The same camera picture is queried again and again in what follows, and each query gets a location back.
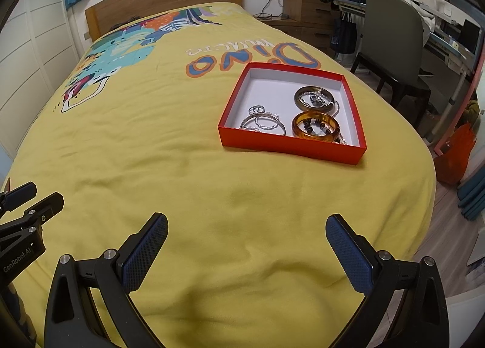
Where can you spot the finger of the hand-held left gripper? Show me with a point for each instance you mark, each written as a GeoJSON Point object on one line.
{"type": "Point", "coordinates": [22, 192]}
{"type": "Point", "coordinates": [49, 204]}

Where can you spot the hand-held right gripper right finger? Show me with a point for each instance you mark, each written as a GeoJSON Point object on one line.
{"type": "Point", "coordinates": [348, 253]}

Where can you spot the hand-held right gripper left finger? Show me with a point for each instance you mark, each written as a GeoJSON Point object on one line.
{"type": "Point", "coordinates": [146, 253]}

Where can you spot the amber bangle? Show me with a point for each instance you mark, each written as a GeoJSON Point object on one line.
{"type": "Point", "coordinates": [314, 138]}

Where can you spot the red cardboard box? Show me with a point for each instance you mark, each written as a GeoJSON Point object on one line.
{"type": "Point", "coordinates": [284, 146]}

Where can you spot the thin gold bangle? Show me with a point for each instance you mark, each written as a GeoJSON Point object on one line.
{"type": "Point", "coordinates": [282, 126]}

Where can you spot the dark green bangle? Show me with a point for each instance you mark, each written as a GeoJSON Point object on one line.
{"type": "Point", "coordinates": [320, 109]}

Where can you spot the silver charm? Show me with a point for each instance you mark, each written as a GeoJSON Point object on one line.
{"type": "Point", "coordinates": [316, 97]}

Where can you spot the yellow printed blanket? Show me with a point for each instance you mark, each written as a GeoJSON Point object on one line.
{"type": "Point", "coordinates": [189, 169]}

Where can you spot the white wardrobe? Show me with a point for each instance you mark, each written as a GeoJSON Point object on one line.
{"type": "Point", "coordinates": [22, 67]}

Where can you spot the orange bag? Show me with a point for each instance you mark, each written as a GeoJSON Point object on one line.
{"type": "Point", "coordinates": [456, 154]}

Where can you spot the dark blue hanging bag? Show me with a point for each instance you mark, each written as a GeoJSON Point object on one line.
{"type": "Point", "coordinates": [343, 35]}

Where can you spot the wooden nightstand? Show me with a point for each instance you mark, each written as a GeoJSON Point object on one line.
{"type": "Point", "coordinates": [303, 35]}

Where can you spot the study desk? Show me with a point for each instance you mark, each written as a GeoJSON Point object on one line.
{"type": "Point", "coordinates": [447, 53]}

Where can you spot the grey chair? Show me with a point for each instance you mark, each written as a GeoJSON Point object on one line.
{"type": "Point", "coordinates": [390, 29]}

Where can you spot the black screen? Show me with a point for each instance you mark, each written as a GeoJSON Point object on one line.
{"type": "Point", "coordinates": [470, 37]}

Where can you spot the wooden cabinet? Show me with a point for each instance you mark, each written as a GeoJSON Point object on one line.
{"type": "Point", "coordinates": [299, 3]}

